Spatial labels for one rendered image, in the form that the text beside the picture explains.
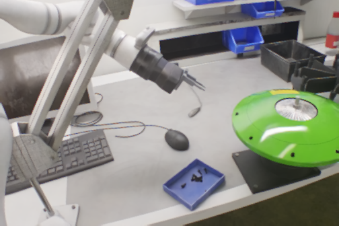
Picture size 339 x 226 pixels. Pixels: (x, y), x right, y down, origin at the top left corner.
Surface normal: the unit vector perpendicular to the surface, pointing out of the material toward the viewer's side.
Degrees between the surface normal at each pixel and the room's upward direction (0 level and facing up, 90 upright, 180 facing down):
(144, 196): 0
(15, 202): 0
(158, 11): 90
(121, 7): 90
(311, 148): 23
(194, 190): 0
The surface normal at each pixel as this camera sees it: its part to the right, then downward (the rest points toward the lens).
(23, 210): -0.10, -0.86
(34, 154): 0.56, 0.37
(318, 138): -0.07, -0.68
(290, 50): 0.23, 0.41
